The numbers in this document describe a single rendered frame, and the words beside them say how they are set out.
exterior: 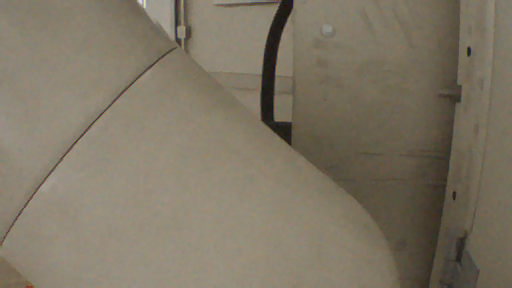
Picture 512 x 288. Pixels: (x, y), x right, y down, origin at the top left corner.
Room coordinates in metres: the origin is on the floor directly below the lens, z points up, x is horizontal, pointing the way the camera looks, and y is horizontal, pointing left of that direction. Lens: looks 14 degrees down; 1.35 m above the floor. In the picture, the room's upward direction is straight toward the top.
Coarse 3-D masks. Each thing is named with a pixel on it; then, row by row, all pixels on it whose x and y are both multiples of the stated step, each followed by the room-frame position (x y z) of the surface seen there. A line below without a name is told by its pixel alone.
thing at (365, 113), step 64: (320, 0) 0.37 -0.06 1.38; (384, 0) 0.36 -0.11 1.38; (448, 0) 0.35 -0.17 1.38; (320, 64) 0.37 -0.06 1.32; (384, 64) 0.36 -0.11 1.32; (448, 64) 0.35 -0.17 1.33; (320, 128) 0.37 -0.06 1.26; (384, 128) 0.36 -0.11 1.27; (448, 128) 0.35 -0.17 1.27; (384, 192) 0.36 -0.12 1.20
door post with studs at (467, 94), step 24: (480, 0) 0.26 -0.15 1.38; (480, 24) 0.26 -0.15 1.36; (480, 48) 0.26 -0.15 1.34; (480, 72) 0.26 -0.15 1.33; (456, 96) 0.30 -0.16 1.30; (480, 96) 0.25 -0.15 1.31; (456, 120) 0.31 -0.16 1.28; (456, 144) 0.30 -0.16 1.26; (456, 168) 0.29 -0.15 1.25; (456, 192) 0.28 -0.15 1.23; (456, 216) 0.27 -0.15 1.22
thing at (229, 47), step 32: (192, 0) 1.26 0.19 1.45; (224, 0) 1.15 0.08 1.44; (256, 0) 1.09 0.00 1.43; (192, 32) 1.26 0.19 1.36; (224, 32) 1.19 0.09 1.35; (256, 32) 1.12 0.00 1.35; (288, 32) 1.07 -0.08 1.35; (224, 64) 1.19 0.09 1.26; (256, 64) 1.12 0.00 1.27; (288, 64) 1.07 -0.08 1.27; (256, 96) 1.12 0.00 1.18; (288, 96) 1.07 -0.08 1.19
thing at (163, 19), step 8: (152, 0) 8.00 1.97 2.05; (160, 0) 7.99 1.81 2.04; (168, 0) 7.96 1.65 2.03; (152, 8) 8.00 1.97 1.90; (160, 8) 7.99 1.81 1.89; (168, 8) 7.96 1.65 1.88; (160, 16) 7.99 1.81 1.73; (168, 16) 7.96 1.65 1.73; (160, 24) 7.99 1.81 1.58; (168, 24) 7.96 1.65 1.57; (168, 32) 7.95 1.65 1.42
